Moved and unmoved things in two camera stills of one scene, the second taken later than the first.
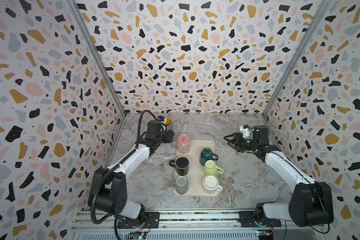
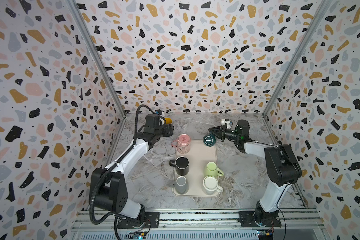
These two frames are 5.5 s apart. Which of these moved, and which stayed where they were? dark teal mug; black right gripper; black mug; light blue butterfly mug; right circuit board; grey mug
Moved: black right gripper; dark teal mug
Stayed: right circuit board; light blue butterfly mug; grey mug; black mug
